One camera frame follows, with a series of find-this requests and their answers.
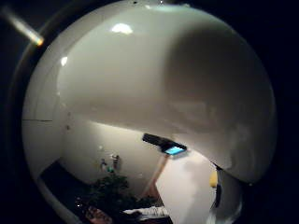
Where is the black device with blue screen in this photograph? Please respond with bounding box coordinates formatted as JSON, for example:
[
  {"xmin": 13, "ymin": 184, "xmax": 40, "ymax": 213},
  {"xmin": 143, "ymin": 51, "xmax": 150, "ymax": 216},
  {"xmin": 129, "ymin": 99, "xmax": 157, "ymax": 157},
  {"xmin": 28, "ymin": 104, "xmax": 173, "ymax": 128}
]
[{"xmin": 142, "ymin": 133, "xmax": 188, "ymax": 157}]

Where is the wooden pole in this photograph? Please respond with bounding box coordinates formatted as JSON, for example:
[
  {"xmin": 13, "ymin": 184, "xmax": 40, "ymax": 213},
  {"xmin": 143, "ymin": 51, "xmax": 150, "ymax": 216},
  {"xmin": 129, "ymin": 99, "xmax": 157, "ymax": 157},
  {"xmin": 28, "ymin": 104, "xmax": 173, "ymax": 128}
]
[{"xmin": 141, "ymin": 154, "xmax": 171, "ymax": 200}]

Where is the white panel board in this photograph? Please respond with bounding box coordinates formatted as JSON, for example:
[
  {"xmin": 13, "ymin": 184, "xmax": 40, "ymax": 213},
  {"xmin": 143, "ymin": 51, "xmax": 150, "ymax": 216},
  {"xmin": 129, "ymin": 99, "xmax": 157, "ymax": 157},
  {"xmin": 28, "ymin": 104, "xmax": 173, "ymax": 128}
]
[{"xmin": 155, "ymin": 151, "xmax": 218, "ymax": 224}]

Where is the green leafy plant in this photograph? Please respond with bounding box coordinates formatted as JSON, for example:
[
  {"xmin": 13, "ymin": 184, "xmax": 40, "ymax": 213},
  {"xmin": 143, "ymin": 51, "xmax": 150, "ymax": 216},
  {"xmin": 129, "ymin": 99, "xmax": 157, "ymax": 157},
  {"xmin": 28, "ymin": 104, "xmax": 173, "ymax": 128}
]
[{"xmin": 88, "ymin": 173, "xmax": 157, "ymax": 220}]

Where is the yellow round object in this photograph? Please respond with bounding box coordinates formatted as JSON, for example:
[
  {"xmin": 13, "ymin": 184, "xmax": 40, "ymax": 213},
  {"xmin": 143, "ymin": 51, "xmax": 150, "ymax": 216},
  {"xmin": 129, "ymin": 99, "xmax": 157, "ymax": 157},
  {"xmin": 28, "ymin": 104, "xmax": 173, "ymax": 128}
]
[{"xmin": 209, "ymin": 170, "xmax": 219, "ymax": 189}]

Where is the white striped cloth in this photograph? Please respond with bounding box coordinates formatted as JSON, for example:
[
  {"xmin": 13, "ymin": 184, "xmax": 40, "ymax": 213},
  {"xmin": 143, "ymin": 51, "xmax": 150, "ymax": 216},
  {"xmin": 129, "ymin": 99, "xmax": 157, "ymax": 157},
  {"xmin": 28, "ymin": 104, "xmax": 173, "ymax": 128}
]
[{"xmin": 122, "ymin": 206, "xmax": 171, "ymax": 219}]

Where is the reddish brown object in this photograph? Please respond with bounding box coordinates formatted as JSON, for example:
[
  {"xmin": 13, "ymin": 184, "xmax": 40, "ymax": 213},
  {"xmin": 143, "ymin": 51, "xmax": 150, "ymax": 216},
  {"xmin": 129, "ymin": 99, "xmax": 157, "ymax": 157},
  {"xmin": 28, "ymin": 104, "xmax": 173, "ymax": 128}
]
[{"xmin": 84, "ymin": 206, "xmax": 114, "ymax": 224}]

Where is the small grey wall fixture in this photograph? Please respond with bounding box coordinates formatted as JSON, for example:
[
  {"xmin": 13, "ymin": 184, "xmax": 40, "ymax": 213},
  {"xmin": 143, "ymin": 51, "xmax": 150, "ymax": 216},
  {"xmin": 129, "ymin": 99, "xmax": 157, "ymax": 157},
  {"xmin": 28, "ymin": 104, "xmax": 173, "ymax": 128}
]
[{"xmin": 111, "ymin": 153, "xmax": 121, "ymax": 171}]

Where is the small blue-green wall fixture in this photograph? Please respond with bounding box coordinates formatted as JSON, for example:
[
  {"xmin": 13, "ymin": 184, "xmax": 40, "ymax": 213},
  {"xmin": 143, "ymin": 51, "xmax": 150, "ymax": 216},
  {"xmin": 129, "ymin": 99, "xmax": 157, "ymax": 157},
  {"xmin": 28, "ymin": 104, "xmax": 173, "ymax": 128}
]
[{"xmin": 99, "ymin": 158, "xmax": 115, "ymax": 174}]

